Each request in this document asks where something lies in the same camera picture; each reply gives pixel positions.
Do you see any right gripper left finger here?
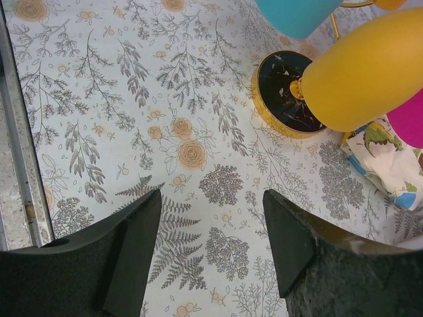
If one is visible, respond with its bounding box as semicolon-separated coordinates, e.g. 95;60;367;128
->
1;190;162;316

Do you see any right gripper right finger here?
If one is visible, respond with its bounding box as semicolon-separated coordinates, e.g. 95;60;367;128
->
262;190;422;316

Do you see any gold wine glass rack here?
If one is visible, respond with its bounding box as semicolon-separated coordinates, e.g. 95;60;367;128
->
251;1;374;139

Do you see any yellow wine glass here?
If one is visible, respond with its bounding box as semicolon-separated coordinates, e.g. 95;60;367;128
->
301;7;422;132
374;0;407;11

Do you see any teal wine glass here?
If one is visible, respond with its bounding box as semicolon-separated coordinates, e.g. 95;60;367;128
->
256;0;343;39

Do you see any dinosaur print cloth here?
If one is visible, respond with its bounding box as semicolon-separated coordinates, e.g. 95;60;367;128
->
340;116;422;211

